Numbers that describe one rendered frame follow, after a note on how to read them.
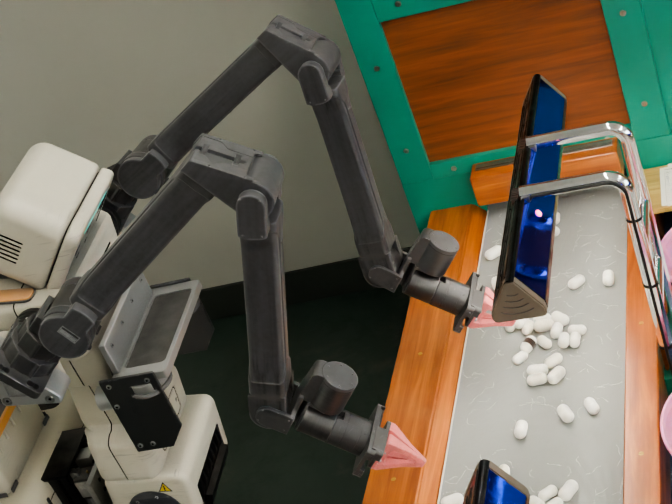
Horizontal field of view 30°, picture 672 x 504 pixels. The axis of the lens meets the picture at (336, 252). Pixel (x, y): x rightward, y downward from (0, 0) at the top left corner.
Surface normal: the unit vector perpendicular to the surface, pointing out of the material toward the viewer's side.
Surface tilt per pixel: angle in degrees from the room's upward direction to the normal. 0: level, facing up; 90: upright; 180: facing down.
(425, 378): 0
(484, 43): 90
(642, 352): 0
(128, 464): 90
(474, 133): 90
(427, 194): 90
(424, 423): 0
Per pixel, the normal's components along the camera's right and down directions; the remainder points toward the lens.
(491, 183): -0.19, 0.58
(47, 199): 0.39, -0.72
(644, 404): -0.32, -0.79
